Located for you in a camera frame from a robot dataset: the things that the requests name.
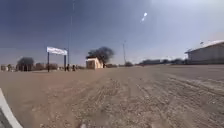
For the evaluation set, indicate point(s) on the dark leafy tree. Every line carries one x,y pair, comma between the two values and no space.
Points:
101,53

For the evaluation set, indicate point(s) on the thin pole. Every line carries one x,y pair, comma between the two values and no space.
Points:
124,53

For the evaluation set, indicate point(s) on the small yellowish building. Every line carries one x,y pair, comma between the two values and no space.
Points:
94,63

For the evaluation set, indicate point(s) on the row of distant buildings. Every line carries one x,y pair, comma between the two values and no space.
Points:
160,62

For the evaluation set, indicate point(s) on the white sign on posts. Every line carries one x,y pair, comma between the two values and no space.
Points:
56,51

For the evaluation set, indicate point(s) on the robot's own part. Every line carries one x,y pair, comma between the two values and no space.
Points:
82,126

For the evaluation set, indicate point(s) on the round dark tree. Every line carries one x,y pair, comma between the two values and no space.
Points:
25,63

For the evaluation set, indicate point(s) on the pale building with white roof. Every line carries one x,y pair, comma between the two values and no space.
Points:
208,53

